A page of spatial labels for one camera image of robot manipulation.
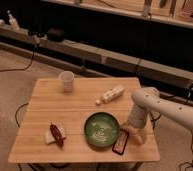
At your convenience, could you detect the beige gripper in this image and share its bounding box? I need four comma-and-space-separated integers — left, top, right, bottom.
120, 121, 147, 145

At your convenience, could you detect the dark rectangular eraser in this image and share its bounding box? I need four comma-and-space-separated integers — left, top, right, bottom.
112, 129, 129, 155

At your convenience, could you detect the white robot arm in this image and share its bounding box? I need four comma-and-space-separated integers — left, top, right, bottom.
121, 87, 193, 132

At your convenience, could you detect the green ceramic bowl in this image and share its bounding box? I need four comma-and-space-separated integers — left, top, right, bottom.
84, 112, 119, 148

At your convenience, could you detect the white plastic bottle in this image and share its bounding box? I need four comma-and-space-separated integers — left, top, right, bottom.
95, 85, 125, 105

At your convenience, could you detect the wooden table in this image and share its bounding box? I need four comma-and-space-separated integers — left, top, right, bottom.
8, 77, 160, 163

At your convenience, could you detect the red chili pepper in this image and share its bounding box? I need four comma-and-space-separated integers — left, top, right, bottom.
50, 124, 63, 147

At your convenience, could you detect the black device on ledge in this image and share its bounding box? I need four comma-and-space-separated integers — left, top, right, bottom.
47, 28, 65, 42

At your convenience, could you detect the white spray bottle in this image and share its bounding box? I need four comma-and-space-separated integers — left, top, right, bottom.
7, 11, 20, 32

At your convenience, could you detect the black cable right floor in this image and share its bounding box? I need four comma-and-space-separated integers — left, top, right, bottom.
178, 129, 193, 171

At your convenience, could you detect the black cable floor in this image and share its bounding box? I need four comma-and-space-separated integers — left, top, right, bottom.
178, 129, 193, 171
0, 44, 37, 76

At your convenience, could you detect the black cable under table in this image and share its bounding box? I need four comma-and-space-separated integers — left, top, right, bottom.
14, 102, 30, 129

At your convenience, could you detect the black cable left floor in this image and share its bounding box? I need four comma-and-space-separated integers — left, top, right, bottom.
0, 44, 37, 76

